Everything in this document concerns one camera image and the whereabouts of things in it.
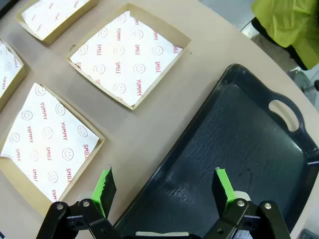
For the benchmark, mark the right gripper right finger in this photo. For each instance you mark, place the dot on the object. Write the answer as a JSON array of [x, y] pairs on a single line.
[[225, 189]]

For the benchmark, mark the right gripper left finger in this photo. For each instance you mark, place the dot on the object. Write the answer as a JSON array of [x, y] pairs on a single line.
[[107, 196]]

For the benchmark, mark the white printed liner paper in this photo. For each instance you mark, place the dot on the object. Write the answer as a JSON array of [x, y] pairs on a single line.
[[45, 139], [6, 64], [124, 62], [47, 15]]

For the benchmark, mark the brown cardboard box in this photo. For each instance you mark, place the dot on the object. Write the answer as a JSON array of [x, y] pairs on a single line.
[[164, 27], [15, 83], [20, 179], [74, 17]]

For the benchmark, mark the person in green jacket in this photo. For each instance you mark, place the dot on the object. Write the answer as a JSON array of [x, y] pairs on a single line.
[[286, 20]]

